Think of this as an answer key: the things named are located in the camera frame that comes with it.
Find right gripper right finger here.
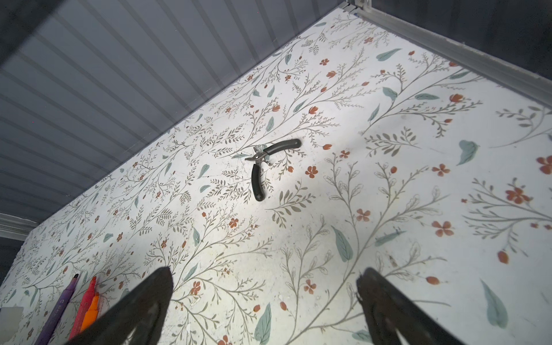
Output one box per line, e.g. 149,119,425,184
356,267,462,345

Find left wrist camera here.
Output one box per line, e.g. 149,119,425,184
0,306,24,344

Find purple marker pen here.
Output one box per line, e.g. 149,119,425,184
34,274,79,345

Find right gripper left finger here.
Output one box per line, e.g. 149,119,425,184
68,267,173,345

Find orange marker pen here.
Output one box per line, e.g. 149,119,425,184
80,293,99,333

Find small black pliers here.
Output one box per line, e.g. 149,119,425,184
245,139,302,202

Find pink marker pen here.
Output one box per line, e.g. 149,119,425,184
69,276,96,340

